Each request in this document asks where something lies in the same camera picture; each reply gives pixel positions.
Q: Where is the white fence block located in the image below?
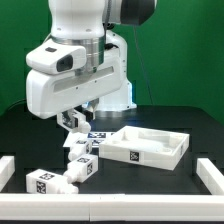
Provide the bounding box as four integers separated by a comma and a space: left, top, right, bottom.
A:
0, 156, 15, 192
196, 158, 224, 196

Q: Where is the white right fence block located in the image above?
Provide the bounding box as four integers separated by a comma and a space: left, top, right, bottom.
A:
196, 158, 224, 196

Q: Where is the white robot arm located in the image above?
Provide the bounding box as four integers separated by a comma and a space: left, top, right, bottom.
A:
26, 0, 157, 133

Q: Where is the black cable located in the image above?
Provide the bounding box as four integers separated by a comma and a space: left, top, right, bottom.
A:
132, 25, 155, 106

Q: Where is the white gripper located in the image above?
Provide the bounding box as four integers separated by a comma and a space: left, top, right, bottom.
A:
26, 56, 122, 128

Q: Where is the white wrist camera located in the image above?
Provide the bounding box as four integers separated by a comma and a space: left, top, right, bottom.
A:
26, 42, 87, 75

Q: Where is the white left fence block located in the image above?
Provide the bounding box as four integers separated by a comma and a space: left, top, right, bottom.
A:
0, 156, 15, 192

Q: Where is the white sheet with tags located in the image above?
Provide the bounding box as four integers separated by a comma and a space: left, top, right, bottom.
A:
63, 132, 113, 148

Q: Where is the white front fence bar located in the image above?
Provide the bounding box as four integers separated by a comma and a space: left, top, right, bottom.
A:
0, 194, 224, 221

